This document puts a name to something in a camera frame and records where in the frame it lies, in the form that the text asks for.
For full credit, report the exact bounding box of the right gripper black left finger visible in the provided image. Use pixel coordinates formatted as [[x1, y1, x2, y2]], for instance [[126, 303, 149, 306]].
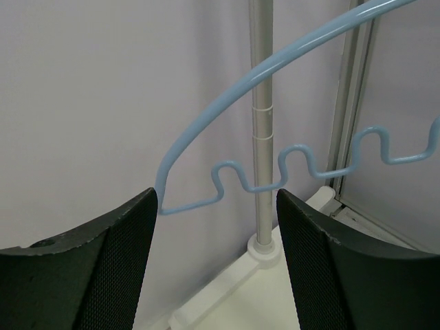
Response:
[[1, 188, 158, 329]]

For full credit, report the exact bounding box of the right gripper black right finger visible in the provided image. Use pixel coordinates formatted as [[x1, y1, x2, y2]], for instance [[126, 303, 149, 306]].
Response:
[[276, 189, 439, 329]]

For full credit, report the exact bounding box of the light blue hanger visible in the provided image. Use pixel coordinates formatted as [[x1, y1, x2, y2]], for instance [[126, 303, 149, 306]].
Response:
[[154, 0, 439, 215]]

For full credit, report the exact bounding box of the white clothes rack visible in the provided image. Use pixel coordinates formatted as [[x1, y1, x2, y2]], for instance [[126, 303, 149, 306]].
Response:
[[168, 0, 440, 330]]

